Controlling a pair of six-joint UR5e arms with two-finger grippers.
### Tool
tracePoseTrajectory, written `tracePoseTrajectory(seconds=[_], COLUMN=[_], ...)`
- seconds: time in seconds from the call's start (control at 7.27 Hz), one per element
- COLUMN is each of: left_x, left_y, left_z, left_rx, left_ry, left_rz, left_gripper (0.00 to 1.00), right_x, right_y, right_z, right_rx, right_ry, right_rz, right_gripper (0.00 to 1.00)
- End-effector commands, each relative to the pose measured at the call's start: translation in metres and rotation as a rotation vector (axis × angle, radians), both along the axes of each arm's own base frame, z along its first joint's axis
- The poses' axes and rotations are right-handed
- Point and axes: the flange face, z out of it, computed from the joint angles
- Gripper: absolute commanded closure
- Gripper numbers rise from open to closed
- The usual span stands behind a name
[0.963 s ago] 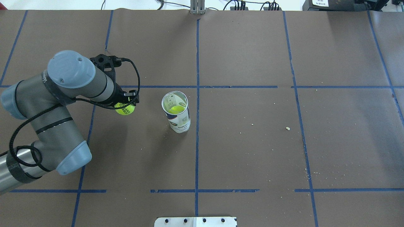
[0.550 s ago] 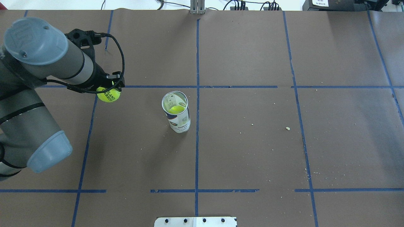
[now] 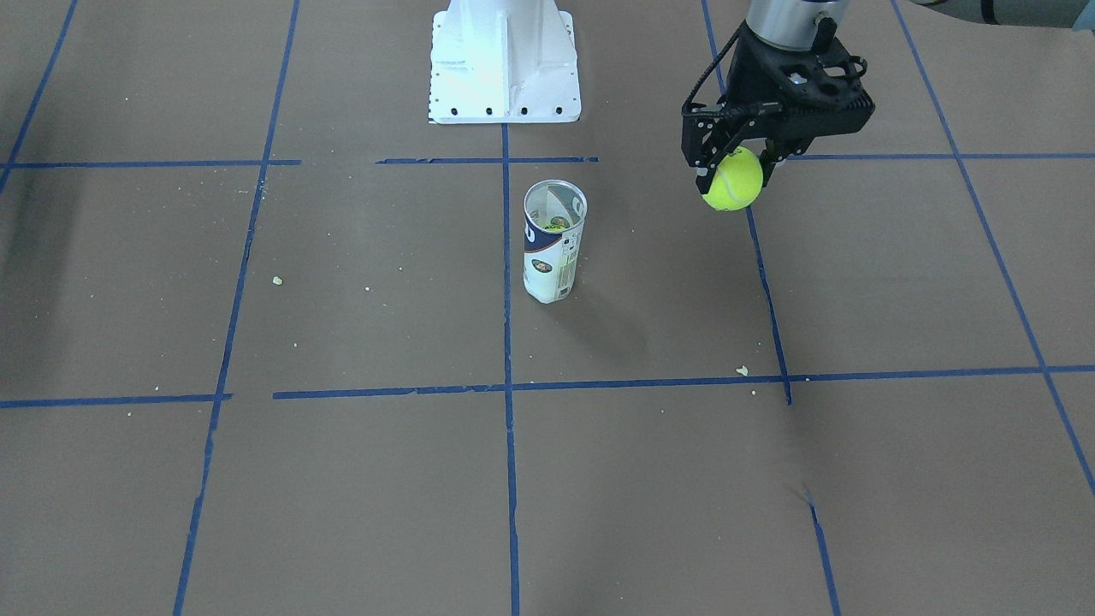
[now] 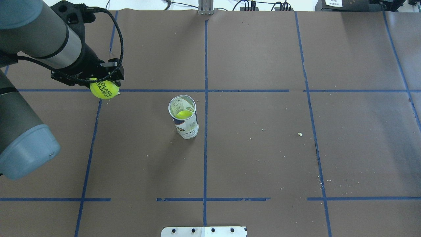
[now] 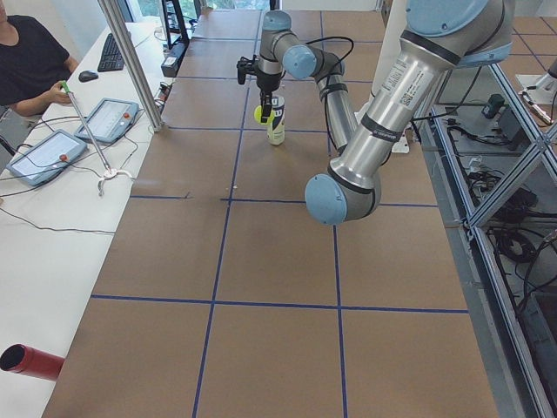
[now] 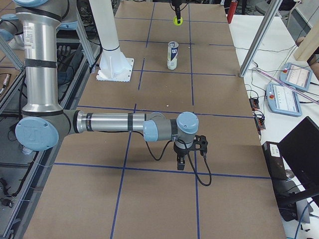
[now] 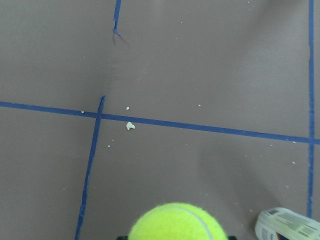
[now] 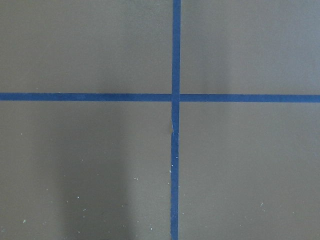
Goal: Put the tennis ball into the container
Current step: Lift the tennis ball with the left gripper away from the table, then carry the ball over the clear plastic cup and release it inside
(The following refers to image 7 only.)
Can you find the yellow tennis ball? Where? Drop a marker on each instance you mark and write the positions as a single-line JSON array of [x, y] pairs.
[[177, 221]]

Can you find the large foam crumb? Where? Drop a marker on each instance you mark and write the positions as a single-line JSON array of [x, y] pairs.
[[130, 126]]

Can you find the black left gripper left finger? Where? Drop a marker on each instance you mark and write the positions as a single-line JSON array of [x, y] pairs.
[[122, 238]]

